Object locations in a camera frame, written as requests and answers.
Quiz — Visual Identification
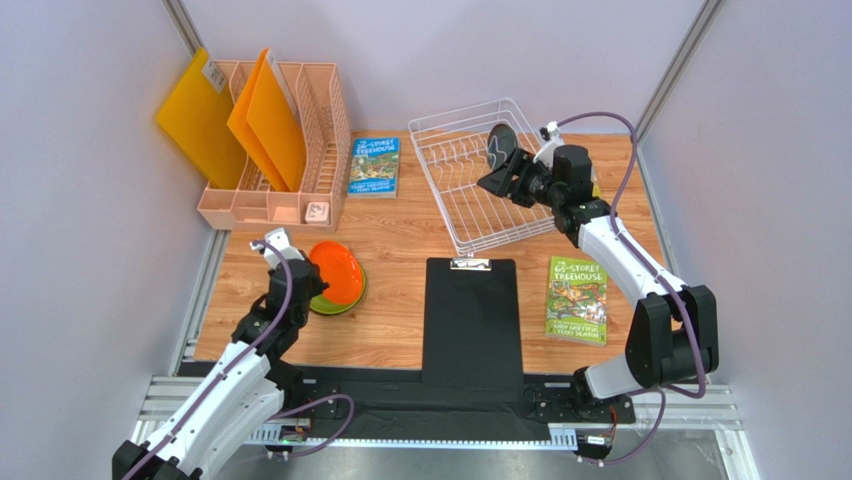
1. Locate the green plate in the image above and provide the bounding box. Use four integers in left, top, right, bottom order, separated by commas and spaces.
310, 268, 368, 316

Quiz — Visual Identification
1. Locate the orange plate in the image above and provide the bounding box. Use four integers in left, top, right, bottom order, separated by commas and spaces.
309, 240, 363, 304

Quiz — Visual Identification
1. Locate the dark grey plate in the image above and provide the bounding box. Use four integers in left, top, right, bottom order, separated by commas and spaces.
486, 123, 518, 170

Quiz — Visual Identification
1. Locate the white wire dish rack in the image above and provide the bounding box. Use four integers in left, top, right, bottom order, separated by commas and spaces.
407, 98, 567, 257

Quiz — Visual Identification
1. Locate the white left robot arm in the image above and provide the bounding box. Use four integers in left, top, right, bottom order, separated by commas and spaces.
112, 259, 328, 479

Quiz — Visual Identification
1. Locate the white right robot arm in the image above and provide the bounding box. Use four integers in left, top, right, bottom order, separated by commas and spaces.
477, 144, 719, 406

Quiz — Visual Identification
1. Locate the small pink eraser box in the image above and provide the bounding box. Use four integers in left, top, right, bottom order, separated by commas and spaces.
304, 202, 331, 225

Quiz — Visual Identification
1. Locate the green treehouse book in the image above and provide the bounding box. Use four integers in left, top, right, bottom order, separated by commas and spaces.
544, 256, 608, 347

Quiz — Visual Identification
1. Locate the blue treehouse book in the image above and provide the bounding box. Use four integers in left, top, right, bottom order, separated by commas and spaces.
347, 137, 400, 199

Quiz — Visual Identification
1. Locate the black base mat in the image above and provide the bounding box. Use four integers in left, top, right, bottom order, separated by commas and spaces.
176, 361, 637, 443

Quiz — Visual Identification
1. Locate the black clipboard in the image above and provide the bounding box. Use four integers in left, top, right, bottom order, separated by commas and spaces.
421, 258, 524, 390

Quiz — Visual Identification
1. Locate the orange plastic folder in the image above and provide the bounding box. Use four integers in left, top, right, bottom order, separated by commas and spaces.
227, 48, 307, 192

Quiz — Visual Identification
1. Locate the pink desk file organizer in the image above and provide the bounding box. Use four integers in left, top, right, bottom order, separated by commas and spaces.
197, 62, 352, 235

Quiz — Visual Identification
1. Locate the yellow plastic folder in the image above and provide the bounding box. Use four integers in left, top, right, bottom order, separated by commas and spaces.
156, 48, 246, 190

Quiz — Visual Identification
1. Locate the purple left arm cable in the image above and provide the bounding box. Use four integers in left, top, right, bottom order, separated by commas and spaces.
119, 239, 357, 480

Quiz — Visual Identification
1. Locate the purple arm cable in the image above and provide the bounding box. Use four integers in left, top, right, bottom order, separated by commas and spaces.
555, 111, 709, 466
119, 239, 357, 480

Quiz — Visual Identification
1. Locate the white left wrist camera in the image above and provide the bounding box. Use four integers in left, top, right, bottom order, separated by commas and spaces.
250, 228, 306, 269

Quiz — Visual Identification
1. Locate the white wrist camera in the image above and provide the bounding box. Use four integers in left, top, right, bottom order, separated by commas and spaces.
535, 121, 564, 169
250, 228, 306, 269

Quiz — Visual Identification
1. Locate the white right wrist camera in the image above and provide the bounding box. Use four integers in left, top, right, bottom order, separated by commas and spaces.
535, 121, 564, 169

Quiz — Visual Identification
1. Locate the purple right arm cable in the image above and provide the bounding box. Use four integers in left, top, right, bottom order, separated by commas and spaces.
555, 111, 709, 466

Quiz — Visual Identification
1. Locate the aluminium frame rail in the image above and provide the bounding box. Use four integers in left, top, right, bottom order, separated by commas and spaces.
131, 376, 743, 451

